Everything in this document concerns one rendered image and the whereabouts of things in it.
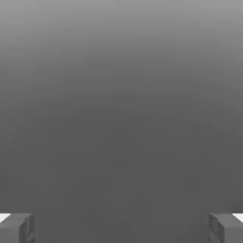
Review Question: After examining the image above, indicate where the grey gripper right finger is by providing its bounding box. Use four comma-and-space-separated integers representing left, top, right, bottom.
208, 213, 243, 243

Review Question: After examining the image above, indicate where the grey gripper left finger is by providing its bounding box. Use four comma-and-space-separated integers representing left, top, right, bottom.
0, 212, 36, 243

